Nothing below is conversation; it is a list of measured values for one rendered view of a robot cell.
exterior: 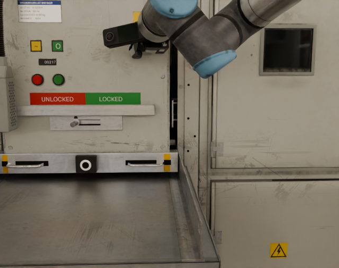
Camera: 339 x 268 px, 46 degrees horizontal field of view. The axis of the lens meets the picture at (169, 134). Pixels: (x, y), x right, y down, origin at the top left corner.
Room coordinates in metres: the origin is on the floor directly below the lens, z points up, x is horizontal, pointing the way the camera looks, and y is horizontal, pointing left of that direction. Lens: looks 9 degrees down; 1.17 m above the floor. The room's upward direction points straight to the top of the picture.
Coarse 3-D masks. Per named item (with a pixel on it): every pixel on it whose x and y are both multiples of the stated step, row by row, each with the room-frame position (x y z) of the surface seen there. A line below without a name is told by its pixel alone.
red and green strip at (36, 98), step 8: (32, 96) 1.17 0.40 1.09; (40, 96) 1.17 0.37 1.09; (48, 96) 1.17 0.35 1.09; (56, 96) 1.17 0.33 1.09; (64, 96) 1.17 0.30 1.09; (72, 96) 1.17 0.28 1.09; (80, 96) 1.17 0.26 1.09; (88, 96) 1.17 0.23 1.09; (96, 96) 1.17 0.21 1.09; (104, 96) 1.17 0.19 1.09; (112, 96) 1.17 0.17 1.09; (120, 96) 1.18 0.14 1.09; (128, 96) 1.18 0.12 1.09; (136, 96) 1.18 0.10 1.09; (32, 104) 1.17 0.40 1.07; (40, 104) 1.17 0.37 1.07; (48, 104) 1.17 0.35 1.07; (56, 104) 1.17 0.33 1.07; (64, 104) 1.17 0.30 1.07; (72, 104) 1.17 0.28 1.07; (80, 104) 1.17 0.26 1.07; (88, 104) 1.17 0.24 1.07; (96, 104) 1.17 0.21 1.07; (104, 104) 1.17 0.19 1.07; (112, 104) 1.18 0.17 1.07; (120, 104) 1.18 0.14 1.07; (128, 104) 1.18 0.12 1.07; (136, 104) 1.18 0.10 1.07
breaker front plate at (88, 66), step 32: (32, 0) 1.17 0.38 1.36; (64, 0) 1.17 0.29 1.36; (96, 0) 1.17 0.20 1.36; (128, 0) 1.18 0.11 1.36; (32, 32) 1.17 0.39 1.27; (64, 32) 1.17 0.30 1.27; (96, 32) 1.17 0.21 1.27; (32, 64) 1.17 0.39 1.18; (64, 64) 1.17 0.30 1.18; (96, 64) 1.17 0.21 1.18; (128, 64) 1.18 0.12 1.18; (160, 64) 1.18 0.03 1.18; (160, 96) 1.18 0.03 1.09; (32, 128) 1.17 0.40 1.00; (64, 128) 1.17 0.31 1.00; (96, 128) 1.17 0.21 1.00; (128, 128) 1.18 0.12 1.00; (160, 128) 1.18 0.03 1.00
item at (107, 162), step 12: (0, 156) 1.15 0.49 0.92; (24, 156) 1.15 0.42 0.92; (36, 156) 1.15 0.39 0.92; (48, 156) 1.16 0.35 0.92; (60, 156) 1.16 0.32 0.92; (72, 156) 1.16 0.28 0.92; (108, 156) 1.16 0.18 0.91; (120, 156) 1.16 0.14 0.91; (132, 156) 1.17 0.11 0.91; (144, 156) 1.17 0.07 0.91; (0, 168) 1.15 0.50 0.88; (24, 168) 1.15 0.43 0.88; (36, 168) 1.15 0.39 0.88; (48, 168) 1.16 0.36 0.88; (60, 168) 1.16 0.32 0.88; (72, 168) 1.16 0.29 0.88; (108, 168) 1.16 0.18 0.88; (120, 168) 1.16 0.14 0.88; (132, 168) 1.17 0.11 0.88; (144, 168) 1.17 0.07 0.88
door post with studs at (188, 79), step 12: (180, 60) 1.32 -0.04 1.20; (180, 72) 1.32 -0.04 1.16; (192, 72) 1.32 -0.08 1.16; (180, 84) 1.32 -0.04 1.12; (192, 84) 1.32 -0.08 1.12; (180, 96) 1.32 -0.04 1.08; (192, 96) 1.32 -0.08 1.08; (180, 108) 1.32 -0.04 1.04; (192, 108) 1.32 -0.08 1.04; (180, 120) 1.32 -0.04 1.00; (192, 120) 1.32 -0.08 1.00; (180, 132) 1.32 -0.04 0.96; (192, 132) 1.32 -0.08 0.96; (180, 144) 1.30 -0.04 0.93; (192, 144) 1.32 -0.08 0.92; (180, 156) 1.32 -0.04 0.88; (192, 156) 1.32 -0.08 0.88; (192, 168) 1.32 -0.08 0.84; (192, 180) 1.32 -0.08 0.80
